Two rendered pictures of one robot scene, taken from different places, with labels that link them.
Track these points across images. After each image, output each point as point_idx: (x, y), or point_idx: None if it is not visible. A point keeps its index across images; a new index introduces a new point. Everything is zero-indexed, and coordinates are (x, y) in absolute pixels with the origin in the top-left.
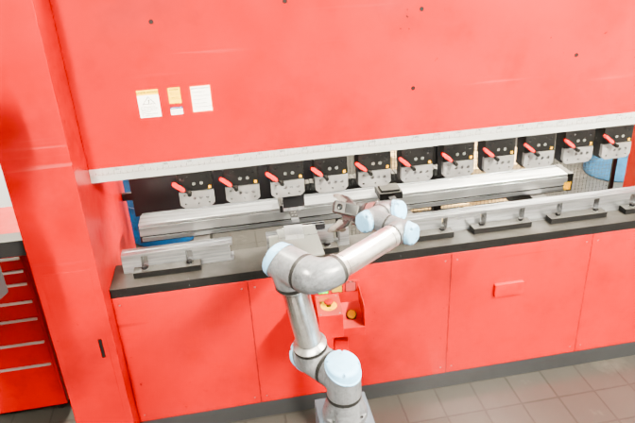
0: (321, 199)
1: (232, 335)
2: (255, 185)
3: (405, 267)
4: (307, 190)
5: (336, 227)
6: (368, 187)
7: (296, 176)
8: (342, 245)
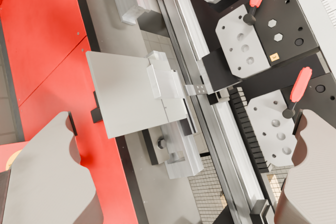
0: (229, 128)
1: (45, 51)
2: None
3: None
4: (236, 110)
5: (19, 177)
6: (259, 187)
7: (272, 48)
8: (167, 168)
